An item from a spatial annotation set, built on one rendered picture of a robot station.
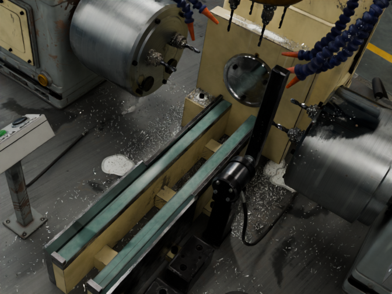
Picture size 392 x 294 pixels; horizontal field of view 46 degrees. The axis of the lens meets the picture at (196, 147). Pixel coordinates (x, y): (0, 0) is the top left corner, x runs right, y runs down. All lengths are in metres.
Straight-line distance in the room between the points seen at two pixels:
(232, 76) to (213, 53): 0.08
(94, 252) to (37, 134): 0.27
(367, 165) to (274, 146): 0.40
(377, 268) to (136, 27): 0.73
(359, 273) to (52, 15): 0.91
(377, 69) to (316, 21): 2.22
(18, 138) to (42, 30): 0.41
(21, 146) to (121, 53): 0.33
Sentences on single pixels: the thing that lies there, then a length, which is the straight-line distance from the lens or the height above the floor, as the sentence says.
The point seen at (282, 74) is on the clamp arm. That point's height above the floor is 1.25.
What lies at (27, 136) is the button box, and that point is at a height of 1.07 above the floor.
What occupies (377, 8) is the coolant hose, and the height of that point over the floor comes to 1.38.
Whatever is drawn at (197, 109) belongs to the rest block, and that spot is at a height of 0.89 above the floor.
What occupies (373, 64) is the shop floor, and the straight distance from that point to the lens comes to 3.41.
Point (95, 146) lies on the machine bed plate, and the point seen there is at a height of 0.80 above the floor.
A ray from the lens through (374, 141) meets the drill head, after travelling 0.93.
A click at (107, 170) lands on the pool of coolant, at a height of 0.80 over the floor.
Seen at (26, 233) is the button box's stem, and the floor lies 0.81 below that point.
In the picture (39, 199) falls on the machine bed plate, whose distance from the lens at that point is 1.16.
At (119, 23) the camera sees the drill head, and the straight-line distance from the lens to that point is 1.10.
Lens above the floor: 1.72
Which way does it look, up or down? 46 degrees down
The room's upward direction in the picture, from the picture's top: 11 degrees clockwise
